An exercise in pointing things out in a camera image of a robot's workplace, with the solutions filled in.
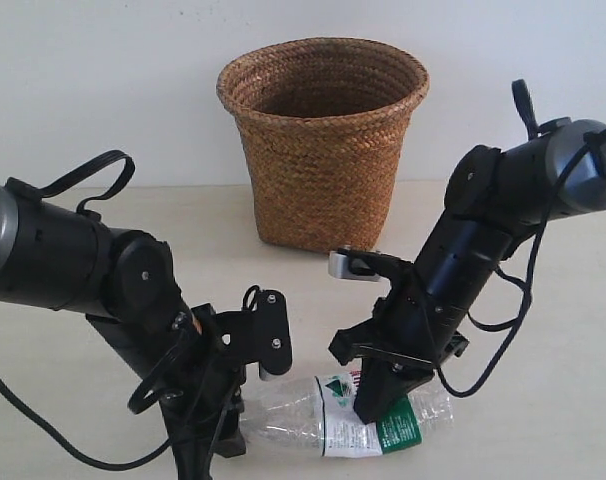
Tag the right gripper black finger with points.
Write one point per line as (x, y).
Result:
(383, 384)

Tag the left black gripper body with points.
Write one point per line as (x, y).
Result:
(204, 422)

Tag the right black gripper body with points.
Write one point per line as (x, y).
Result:
(396, 332)

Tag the clear plastic water bottle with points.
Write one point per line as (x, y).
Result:
(314, 416)

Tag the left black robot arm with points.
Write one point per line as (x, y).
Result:
(123, 282)

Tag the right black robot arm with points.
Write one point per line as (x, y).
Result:
(494, 201)

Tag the woven brown straw basket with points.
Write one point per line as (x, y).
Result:
(322, 123)

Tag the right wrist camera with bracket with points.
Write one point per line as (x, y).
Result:
(367, 266)

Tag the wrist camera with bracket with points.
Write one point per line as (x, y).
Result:
(258, 333)
(367, 266)

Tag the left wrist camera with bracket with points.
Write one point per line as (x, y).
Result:
(258, 333)

